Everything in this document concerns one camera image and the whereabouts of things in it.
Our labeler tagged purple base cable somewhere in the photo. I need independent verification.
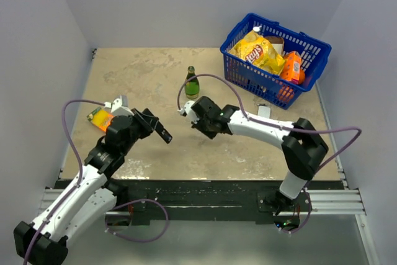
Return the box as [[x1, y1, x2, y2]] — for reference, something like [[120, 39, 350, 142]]
[[279, 190, 313, 235], [104, 198, 170, 243]]

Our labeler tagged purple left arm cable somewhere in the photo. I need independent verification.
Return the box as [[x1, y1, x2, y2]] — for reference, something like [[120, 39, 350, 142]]
[[22, 99, 108, 265]]

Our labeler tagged white rectangular box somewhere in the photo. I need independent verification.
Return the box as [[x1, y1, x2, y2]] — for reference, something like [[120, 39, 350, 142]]
[[257, 106, 271, 118]]

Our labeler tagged orange juice carton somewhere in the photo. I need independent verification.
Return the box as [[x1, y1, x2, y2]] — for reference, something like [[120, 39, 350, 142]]
[[280, 51, 301, 84]]

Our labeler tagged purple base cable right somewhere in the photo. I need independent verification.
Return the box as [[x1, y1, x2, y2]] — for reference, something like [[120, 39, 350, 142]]
[[279, 190, 313, 235]]

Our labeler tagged green glass bottle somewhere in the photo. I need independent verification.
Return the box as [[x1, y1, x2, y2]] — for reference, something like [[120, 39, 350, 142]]
[[184, 66, 200, 99]]

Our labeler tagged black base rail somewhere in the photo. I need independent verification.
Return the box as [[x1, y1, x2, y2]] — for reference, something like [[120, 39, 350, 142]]
[[104, 179, 311, 227]]

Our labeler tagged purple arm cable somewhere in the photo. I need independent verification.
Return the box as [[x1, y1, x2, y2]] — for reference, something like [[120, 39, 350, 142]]
[[176, 73, 362, 173], [22, 99, 108, 265]]

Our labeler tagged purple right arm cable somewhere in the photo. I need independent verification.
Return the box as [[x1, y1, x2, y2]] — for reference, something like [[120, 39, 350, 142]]
[[176, 73, 362, 173]]

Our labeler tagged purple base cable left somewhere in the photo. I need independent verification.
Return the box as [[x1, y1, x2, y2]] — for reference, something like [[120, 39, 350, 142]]
[[104, 198, 170, 243]]

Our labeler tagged blue plastic shopping basket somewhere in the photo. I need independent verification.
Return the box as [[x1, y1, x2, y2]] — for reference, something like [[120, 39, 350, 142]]
[[220, 13, 332, 109]]

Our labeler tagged white cap bottle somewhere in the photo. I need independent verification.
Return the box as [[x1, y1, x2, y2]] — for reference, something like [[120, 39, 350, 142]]
[[252, 26, 261, 33]]

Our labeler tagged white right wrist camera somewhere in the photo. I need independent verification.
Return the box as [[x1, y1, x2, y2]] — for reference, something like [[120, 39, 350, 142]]
[[178, 101, 196, 119]]

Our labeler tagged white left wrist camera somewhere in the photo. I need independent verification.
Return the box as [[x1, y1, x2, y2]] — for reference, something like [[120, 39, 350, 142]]
[[104, 95, 133, 117]]

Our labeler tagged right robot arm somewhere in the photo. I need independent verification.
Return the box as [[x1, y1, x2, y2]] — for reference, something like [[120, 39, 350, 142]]
[[180, 96, 329, 211]]

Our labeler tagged orange fruit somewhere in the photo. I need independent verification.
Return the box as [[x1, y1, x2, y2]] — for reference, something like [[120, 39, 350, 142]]
[[276, 86, 295, 104]]

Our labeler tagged black remote control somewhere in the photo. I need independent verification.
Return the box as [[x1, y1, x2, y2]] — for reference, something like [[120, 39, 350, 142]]
[[154, 121, 172, 144]]

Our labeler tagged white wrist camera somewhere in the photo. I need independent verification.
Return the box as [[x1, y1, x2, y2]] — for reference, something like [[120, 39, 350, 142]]
[[104, 95, 133, 117], [178, 101, 196, 119]]

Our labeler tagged yellow chips bag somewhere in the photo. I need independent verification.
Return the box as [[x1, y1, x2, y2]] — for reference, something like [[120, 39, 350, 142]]
[[229, 30, 285, 75]]

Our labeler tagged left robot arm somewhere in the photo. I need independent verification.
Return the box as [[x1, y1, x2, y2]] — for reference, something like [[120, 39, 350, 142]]
[[14, 107, 172, 264]]

